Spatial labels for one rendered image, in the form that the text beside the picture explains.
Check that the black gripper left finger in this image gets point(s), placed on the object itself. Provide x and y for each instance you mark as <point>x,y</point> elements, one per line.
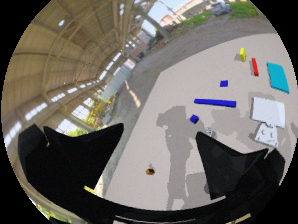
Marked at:
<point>88,154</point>

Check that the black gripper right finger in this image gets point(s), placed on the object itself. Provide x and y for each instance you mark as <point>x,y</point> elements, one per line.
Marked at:
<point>223,166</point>

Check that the red rectangular block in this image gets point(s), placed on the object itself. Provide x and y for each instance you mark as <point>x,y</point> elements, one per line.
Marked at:
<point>255,67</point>

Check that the small blue block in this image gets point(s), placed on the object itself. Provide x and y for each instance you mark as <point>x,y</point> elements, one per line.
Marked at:
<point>224,83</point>
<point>194,119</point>

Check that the yellow block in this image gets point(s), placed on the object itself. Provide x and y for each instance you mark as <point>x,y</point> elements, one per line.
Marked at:
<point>242,54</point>

